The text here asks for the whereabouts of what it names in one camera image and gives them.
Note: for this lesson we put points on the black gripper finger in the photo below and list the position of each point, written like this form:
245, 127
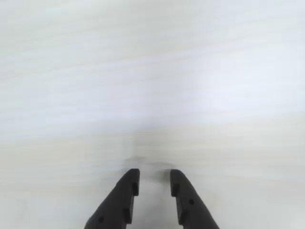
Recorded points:
114, 205
193, 205

